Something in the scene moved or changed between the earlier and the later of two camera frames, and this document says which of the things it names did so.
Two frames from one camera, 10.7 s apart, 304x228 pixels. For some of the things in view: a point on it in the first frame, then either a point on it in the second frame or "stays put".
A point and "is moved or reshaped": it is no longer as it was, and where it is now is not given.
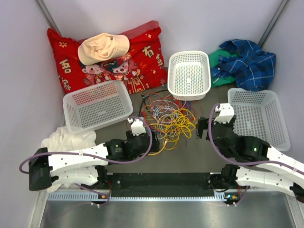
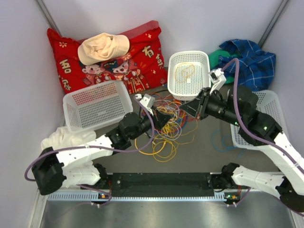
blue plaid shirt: [253, 69] stays put
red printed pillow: [141, 67] stays put
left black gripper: [155, 148] → [160, 118]
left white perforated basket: [98, 105] stays put
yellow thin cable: [173, 124] is moved or reshaped
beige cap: [101, 46] stays put
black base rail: [162, 184] stays put
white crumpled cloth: [62, 139] stays put
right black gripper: [203, 125] → [204, 98]
